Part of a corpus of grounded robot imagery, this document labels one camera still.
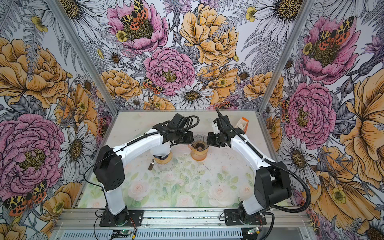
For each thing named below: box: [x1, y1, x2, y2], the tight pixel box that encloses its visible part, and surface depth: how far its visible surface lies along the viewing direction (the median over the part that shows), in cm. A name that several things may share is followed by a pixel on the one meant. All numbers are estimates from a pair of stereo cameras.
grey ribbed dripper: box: [191, 134, 210, 152], surface depth 91 cm
